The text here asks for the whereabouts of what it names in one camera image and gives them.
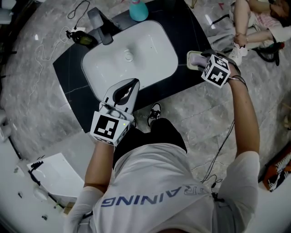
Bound white cable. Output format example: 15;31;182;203
26;29;74;110

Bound person's left forearm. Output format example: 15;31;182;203
84;138;115;191

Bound teal bottle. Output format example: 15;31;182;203
129;0;149;22

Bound white box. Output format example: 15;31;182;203
26;152;85;207

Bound dark grey faucet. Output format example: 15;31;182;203
87;7;114;46

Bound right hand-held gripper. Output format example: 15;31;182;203
197;49;241;89

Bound thin black cable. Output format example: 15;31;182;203
67;0;91;30

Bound orange patterned box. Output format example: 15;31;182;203
262;149;291;192

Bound black hose loop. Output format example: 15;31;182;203
256;41;285;67

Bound pale green soap dish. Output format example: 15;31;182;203
186;51;206;70

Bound person's black shorts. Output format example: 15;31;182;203
113;117;188;169

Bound dark pump dispenser bottle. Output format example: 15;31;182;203
65;30;94;47

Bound person's white t-shirt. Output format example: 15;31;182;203
65;142;261;233

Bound white ceramic sink basin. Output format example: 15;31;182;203
82;20;179;96

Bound black stone vanity counter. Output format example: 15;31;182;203
52;0;213;134

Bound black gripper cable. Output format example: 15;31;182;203
190;76;249;203

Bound pale purple bar of soap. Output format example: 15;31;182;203
189;55;207;67

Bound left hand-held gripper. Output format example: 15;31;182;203
90;78;140;147

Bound person's black white sneaker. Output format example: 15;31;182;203
147;102;162;127

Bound person's right forearm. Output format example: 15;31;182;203
226;76;261;159

